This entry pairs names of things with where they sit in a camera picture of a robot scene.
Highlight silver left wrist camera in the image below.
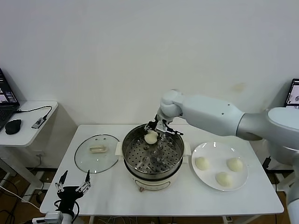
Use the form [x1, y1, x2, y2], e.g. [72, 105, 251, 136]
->
[32, 211, 64, 224]

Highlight stainless steel steamer basket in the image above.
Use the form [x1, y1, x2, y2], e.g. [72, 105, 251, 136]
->
[121, 123, 185, 178]

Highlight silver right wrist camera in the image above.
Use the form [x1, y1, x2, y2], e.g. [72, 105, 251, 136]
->
[156, 123, 173, 135]

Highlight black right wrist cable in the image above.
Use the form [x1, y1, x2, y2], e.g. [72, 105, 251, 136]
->
[167, 128, 185, 136]

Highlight white floor cable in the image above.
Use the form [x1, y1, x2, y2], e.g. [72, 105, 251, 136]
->
[0, 186, 42, 210]

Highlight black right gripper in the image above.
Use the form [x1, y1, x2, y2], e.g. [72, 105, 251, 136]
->
[144, 113, 174, 142]

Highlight black usb hub cable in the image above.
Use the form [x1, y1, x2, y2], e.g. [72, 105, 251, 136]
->
[15, 105, 53, 119]

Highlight cream electric cooker pot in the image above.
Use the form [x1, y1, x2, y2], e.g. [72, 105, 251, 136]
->
[115, 141, 192, 193]

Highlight glass lid with cream handle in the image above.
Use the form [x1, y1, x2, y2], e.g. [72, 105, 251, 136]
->
[74, 134, 121, 175]

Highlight white steamed baozi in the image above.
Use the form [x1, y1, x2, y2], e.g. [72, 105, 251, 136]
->
[214, 172, 234, 188]
[227, 157, 243, 173]
[144, 130, 158, 145]
[194, 156, 210, 171]

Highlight silver usb hub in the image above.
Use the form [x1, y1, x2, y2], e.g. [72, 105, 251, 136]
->
[31, 116, 47, 130]

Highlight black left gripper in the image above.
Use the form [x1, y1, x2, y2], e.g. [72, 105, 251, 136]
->
[55, 169, 92, 212]

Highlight white side table with mouse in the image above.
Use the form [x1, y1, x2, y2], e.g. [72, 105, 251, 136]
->
[0, 100, 59, 203]

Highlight white round plate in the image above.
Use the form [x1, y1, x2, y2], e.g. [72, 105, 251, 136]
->
[191, 142, 249, 192]

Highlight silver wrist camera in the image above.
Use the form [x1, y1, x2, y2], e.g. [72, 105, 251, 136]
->
[32, 211, 64, 224]
[156, 123, 173, 135]

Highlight black computer mouse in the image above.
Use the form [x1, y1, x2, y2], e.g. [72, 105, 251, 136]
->
[5, 119, 22, 135]

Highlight grey laptop with cables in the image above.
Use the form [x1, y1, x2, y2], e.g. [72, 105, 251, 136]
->
[284, 78, 299, 108]

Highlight black laptop power cable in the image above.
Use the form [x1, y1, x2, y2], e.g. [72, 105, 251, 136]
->
[261, 156, 272, 171]

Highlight black laptop beside mouse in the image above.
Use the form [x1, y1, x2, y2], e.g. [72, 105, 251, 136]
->
[0, 68, 21, 131]

